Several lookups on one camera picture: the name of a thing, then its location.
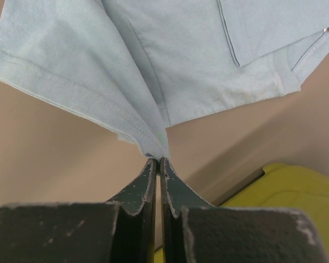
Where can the olive green plastic bin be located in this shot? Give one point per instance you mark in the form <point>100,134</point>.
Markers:
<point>286,186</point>

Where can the light blue t shirt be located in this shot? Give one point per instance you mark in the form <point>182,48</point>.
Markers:
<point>139,67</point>

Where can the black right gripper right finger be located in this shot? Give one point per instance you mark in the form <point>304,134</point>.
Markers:
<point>193,230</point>

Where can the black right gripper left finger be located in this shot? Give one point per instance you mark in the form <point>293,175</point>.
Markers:
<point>121,229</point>

